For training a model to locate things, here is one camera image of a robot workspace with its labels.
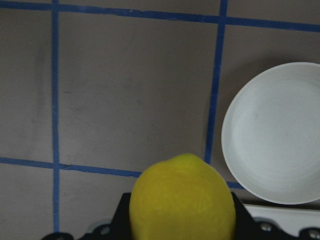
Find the white round plate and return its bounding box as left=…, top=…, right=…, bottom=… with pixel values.
left=221, top=62, right=320, bottom=205

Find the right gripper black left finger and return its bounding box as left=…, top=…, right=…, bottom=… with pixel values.
left=82, top=192, right=133, bottom=240

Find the yellow lemon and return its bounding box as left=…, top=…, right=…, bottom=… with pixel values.
left=129, top=153, right=236, bottom=240

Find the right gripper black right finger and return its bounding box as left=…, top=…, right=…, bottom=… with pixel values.
left=230, top=191, right=296, bottom=240

